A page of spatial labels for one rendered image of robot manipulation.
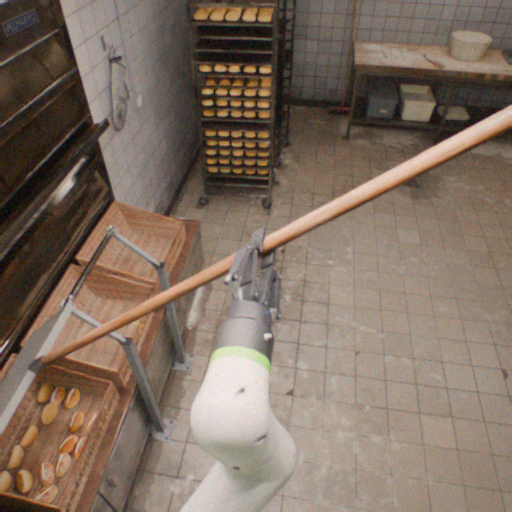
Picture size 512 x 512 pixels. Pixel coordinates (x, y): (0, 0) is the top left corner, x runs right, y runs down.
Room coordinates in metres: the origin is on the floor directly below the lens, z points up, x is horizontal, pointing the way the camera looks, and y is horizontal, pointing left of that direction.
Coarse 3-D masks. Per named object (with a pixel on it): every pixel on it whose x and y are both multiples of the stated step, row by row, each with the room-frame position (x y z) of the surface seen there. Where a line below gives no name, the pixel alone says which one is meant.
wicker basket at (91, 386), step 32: (32, 384) 0.98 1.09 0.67; (64, 384) 1.00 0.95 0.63; (96, 384) 0.97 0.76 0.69; (32, 416) 0.85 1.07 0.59; (64, 416) 0.85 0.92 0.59; (96, 416) 0.79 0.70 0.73; (0, 448) 0.68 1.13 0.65; (32, 448) 0.70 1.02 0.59; (96, 448) 0.70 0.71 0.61; (64, 480) 0.57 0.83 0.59
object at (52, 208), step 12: (84, 168) 2.09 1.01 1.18; (72, 180) 1.96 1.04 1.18; (60, 192) 1.85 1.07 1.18; (72, 192) 1.89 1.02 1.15; (48, 204) 1.74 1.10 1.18; (60, 204) 1.76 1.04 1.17; (48, 216) 1.64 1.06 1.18; (36, 228) 1.55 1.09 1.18; (24, 240) 1.46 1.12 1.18; (12, 252) 1.37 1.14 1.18; (24, 252) 1.40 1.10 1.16; (0, 264) 1.30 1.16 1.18; (12, 264) 1.31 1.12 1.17; (0, 276) 1.22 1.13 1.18
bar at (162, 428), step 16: (96, 256) 1.36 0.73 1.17; (144, 256) 1.52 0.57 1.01; (160, 272) 1.50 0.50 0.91; (80, 288) 1.17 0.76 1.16; (64, 304) 1.07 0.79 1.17; (176, 320) 1.51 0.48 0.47; (112, 336) 1.04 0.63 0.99; (176, 336) 1.50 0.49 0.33; (128, 352) 1.02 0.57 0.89; (176, 352) 1.58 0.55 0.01; (176, 368) 1.46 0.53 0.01; (144, 384) 1.02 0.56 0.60; (160, 416) 1.05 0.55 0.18; (160, 432) 1.02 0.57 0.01
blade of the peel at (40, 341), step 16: (48, 320) 0.99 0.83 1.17; (64, 320) 0.91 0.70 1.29; (32, 336) 0.98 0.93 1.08; (48, 336) 0.82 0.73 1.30; (32, 352) 0.84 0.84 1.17; (16, 368) 0.81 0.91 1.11; (0, 384) 0.77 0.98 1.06; (16, 384) 0.70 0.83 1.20; (0, 400) 0.66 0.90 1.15; (16, 400) 0.59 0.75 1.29; (0, 416) 0.57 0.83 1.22; (0, 432) 0.49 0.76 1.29
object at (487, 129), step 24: (504, 120) 0.53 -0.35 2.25; (456, 144) 0.54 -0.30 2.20; (480, 144) 0.54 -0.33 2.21; (408, 168) 0.55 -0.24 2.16; (432, 168) 0.54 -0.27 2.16; (360, 192) 0.56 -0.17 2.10; (384, 192) 0.55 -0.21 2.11; (312, 216) 0.58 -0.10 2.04; (336, 216) 0.56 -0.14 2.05; (264, 240) 0.59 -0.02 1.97; (288, 240) 0.57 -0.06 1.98; (216, 264) 0.61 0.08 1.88; (192, 288) 0.60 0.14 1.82; (144, 312) 0.62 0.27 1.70; (96, 336) 0.65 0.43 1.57; (48, 360) 0.68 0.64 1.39
